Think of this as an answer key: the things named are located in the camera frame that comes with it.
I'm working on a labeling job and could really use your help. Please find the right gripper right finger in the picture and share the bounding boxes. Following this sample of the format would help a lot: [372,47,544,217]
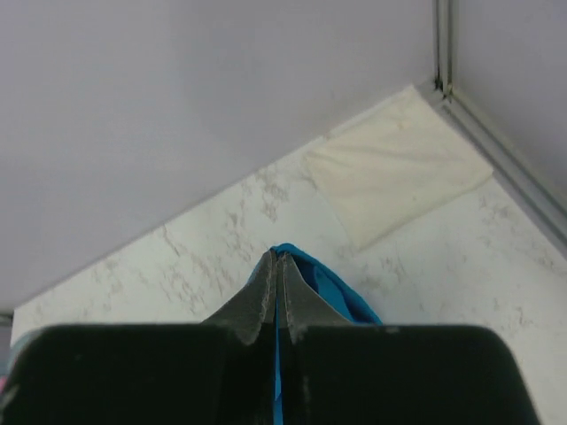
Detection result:
[277,253,352,341]

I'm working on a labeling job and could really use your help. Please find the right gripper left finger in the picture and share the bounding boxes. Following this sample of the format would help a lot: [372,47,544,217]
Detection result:
[204,250,277,345]

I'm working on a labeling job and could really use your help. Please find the blue t-shirt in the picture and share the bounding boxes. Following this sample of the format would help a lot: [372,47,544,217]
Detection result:
[249,243,382,424]

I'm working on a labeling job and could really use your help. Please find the folded cream t-shirt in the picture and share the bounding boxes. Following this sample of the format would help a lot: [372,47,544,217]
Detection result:
[305,86,493,250]

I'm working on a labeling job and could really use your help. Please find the grey plastic laundry basket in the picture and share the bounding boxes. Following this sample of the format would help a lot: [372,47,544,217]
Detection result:
[1,331,36,390]

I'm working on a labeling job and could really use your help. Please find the right aluminium frame post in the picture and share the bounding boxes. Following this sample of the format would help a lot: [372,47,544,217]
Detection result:
[432,0,459,99]

